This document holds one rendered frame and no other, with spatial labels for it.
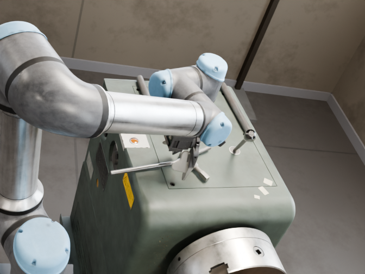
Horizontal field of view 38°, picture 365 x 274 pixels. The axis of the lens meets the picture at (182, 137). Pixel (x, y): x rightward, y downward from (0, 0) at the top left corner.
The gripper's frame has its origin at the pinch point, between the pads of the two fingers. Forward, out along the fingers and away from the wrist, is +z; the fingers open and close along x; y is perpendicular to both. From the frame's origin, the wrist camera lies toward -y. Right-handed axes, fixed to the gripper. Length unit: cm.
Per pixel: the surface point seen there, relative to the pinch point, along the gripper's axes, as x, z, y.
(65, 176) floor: -115, 128, -2
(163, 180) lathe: 3.7, 2.2, 5.6
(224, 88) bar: -37.0, 0.3, -27.8
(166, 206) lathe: 12.7, 2.6, 7.2
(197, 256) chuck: 24.3, 9.3, -0.2
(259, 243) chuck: 24.9, 4.7, -16.6
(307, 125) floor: -166, 128, -197
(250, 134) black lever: 0.2, -12.1, -17.3
